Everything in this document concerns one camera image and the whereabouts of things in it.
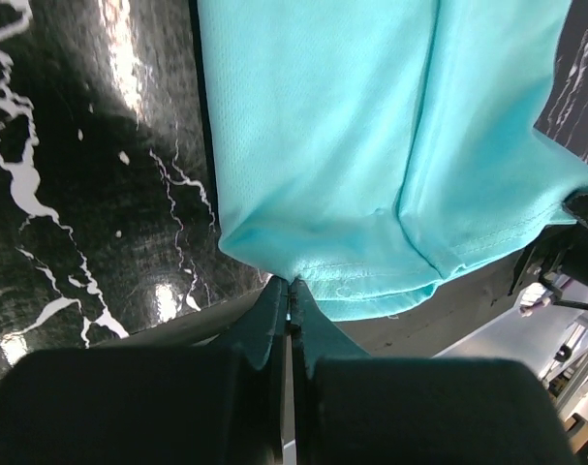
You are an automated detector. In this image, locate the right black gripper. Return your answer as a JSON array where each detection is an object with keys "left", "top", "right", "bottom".
[{"left": 508, "top": 192, "right": 588, "bottom": 295}]

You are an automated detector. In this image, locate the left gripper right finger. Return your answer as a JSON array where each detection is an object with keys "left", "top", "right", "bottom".
[{"left": 291, "top": 280, "right": 575, "bottom": 464}]

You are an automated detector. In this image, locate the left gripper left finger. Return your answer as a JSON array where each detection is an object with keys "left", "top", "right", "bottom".
[{"left": 0, "top": 278, "right": 288, "bottom": 464}]

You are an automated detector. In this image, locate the teal t shirt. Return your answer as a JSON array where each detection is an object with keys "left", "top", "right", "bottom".
[{"left": 198, "top": 1, "right": 588, "bottom": 322}]

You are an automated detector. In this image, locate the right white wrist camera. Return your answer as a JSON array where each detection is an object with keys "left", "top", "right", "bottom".
[{"left": 519, "top": 283, "right": 551, "bottom": 318}]

